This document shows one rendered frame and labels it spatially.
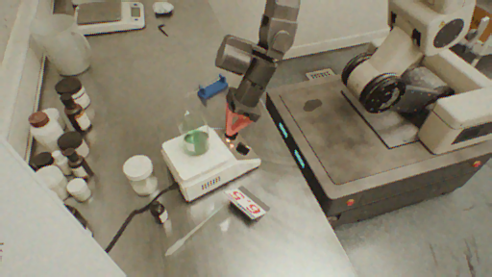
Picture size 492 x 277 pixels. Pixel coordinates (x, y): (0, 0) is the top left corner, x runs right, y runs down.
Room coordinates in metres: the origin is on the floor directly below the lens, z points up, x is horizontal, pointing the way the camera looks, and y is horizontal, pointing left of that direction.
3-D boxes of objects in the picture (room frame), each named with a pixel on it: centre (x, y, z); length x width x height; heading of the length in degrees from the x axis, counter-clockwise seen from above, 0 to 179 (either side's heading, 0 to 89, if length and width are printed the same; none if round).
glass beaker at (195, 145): (0.44, 0.10, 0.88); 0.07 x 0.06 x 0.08; 25
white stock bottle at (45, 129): (0.52, 0.48, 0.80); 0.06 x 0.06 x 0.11
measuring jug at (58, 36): (0.86, 0.55, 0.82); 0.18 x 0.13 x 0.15; 69
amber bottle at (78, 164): (0.43, 0.38, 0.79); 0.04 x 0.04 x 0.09
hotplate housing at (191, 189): (0.45, 0.08, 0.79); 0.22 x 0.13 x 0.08; 122
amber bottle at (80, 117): (0.59, 0.44, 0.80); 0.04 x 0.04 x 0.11
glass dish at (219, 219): (0.32, 0.06, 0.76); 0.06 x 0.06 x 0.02
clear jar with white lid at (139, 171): (0.40, 0.23, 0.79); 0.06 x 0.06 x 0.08
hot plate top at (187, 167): (0.43, 0.11, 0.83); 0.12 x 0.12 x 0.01; 32
